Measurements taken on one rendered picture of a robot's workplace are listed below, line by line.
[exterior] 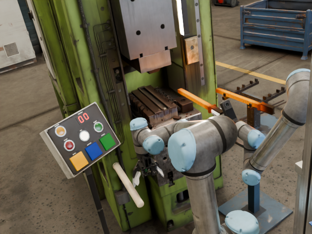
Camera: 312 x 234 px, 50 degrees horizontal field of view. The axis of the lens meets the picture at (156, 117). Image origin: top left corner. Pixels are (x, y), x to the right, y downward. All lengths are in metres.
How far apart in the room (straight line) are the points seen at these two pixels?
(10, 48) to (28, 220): 4.50
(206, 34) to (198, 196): 1.42
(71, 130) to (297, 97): 1.10
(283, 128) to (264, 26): 4.45
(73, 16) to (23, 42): 5.24
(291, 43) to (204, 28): 3.41
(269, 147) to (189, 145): 0.52
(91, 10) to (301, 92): 1.18
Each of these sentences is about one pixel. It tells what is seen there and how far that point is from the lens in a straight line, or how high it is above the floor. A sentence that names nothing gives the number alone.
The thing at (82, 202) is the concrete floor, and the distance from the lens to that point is 3.12.
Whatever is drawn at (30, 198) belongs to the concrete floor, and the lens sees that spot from 3.39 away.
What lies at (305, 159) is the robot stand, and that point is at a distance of 1.06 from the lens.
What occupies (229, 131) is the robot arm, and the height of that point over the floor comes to 1.43.
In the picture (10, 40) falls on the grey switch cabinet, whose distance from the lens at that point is 7.09.
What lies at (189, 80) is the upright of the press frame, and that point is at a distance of 2.31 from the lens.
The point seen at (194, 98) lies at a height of 1.13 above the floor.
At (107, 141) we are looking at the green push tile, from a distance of 1.88.
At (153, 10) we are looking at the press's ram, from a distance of 1.93.
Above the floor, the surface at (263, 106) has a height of 1.03.
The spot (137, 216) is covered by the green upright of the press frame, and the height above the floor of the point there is 0.10.
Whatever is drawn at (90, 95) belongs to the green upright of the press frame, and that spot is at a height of 1.17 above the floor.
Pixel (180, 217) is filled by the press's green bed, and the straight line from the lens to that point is 2.62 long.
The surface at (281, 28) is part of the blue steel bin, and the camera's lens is 5.59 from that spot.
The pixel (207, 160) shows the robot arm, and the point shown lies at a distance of 1.00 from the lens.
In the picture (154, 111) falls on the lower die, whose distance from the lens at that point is 2.12.
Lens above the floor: 1.98
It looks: 29 degrees down
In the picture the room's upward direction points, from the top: 9 degrees counter-clockwise
